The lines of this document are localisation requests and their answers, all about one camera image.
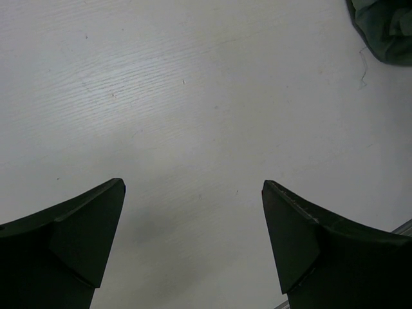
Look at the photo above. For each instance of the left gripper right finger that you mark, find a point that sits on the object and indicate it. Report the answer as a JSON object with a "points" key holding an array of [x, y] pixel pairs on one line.
{"points": [[325, 260]]}

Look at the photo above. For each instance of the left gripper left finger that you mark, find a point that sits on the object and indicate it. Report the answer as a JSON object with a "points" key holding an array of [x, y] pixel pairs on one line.
{"points": [[56, 258]]}

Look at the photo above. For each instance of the grey pleated skirt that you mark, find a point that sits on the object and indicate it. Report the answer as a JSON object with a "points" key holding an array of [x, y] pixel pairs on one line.
{"points": [[385, 28]]}

